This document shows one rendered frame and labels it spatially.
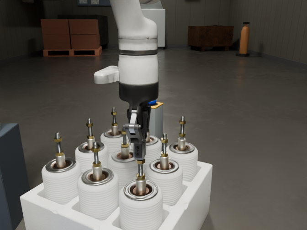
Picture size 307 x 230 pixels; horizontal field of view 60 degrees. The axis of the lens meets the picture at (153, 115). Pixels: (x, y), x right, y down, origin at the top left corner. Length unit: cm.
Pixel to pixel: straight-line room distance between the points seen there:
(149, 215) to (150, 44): 34
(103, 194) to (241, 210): 53
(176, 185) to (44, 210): 32
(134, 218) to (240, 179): 66
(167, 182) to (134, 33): 36
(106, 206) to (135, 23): 41
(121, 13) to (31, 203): 51
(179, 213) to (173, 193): 6
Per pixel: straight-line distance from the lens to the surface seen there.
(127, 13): 46
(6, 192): 90
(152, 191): 59
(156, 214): 60
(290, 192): 115
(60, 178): 70
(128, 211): 58
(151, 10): 700
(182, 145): 77
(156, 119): 96
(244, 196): 107
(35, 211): 76
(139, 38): 46
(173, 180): 66
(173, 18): 781
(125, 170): 71
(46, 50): 577
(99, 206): 65
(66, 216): 68
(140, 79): 47
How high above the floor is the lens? 59
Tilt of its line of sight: 19 degrees down
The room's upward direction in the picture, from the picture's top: straight up
